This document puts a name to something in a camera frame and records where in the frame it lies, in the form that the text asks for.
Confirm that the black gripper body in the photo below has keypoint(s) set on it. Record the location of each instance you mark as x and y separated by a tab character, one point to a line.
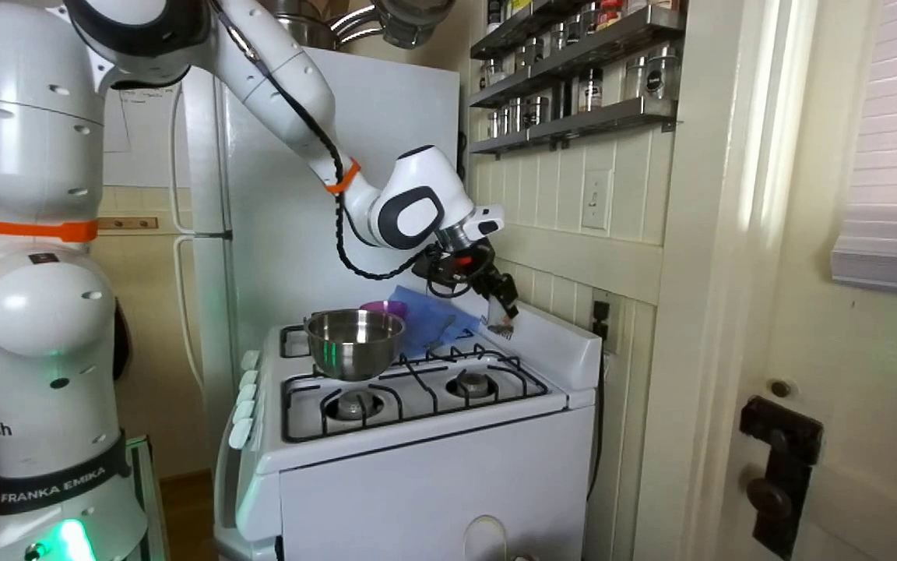
458	266

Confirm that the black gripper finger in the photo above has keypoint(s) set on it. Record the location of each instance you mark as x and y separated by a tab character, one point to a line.
500	288

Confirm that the square glass spice bottle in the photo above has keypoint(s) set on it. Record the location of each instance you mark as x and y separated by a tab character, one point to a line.
502	326

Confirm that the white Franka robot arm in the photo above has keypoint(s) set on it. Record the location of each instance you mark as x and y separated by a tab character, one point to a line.
32	134

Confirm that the black stove grate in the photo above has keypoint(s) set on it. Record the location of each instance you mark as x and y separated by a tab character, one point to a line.
418	415
294	339

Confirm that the white gas stove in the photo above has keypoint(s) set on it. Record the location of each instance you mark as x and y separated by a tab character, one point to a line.
418	488

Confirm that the white stove knob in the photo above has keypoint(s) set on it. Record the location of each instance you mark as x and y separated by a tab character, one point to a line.
246	382
244	407
237	432

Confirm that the blue cloth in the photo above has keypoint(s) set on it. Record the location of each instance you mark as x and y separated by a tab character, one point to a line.
433	315

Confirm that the purple plastic cup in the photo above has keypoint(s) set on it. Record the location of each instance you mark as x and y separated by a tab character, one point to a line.
391	308

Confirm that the stainless steel pot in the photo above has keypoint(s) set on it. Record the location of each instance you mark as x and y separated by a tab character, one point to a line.
356	353

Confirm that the glass spice jar steel cap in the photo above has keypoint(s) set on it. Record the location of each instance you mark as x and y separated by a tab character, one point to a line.
540	108
656	72

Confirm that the white refrigerator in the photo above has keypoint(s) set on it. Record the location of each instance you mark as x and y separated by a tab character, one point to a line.
264	289

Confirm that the black door lock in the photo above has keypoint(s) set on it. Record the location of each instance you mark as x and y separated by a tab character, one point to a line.
780	457

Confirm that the cream panel door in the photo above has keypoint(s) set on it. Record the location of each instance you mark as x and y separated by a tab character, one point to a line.
865	415

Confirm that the white window blind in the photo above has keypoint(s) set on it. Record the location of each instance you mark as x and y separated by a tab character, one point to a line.
896	155

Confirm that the wall outlet with black plug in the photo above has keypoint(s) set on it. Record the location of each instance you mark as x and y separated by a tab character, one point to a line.
602	311

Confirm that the cream light switch plate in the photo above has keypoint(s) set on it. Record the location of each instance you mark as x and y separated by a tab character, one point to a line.
595	198

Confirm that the steel wall spice rack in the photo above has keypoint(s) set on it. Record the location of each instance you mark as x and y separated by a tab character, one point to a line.
573	125

